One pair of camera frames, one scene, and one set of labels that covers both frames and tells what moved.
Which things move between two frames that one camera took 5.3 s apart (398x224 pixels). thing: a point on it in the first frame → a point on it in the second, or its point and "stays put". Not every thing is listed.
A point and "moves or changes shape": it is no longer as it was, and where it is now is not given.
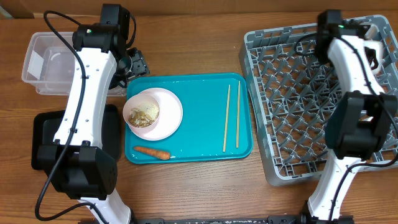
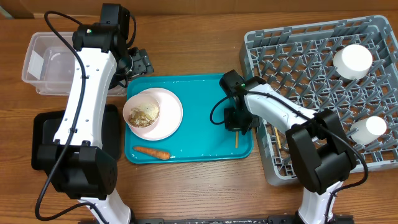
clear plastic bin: x=50 y=61 stays put
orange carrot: x=157 y=154 stays put
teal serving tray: x=217 y=121 stays put
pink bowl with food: x=140 y=111 stays put
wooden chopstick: x=226 y=118 → x=278 y=137
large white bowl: x=374 y=51 moves or changes shape
